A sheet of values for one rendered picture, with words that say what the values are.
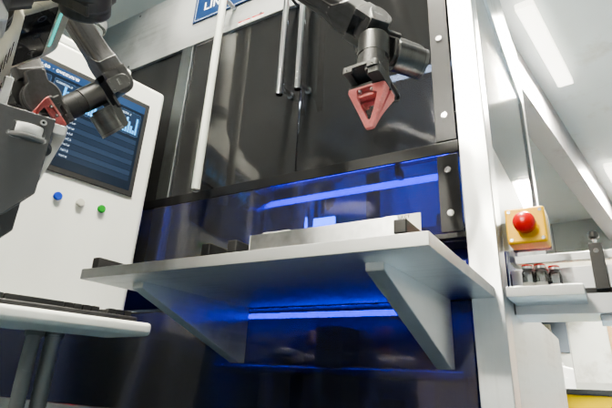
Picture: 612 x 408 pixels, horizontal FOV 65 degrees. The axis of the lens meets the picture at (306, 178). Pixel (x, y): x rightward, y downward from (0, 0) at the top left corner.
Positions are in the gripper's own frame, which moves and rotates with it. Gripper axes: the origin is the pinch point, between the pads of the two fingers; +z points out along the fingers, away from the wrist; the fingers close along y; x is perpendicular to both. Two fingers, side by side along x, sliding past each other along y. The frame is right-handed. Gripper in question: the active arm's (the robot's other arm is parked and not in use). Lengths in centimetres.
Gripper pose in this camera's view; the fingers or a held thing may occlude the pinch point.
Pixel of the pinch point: (370, 124)
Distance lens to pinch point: 79.9
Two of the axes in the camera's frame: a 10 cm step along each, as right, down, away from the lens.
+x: -8.5, 1.9, 4.9
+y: 5.1, 4.9, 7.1
